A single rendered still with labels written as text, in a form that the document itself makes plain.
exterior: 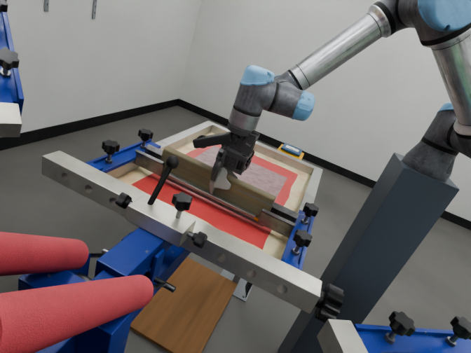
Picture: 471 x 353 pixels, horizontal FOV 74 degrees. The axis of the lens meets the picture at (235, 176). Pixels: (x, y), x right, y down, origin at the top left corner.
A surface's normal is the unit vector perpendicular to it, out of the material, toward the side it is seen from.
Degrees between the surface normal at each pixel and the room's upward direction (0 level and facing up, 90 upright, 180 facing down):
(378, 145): 90
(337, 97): 90
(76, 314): 69
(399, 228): 90
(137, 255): 0
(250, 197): 90
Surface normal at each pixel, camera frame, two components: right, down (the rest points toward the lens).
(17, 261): 0.95, 0.26
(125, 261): 0.30, -0.85
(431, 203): -0.27, 0.36
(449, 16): -0.02, 0.37
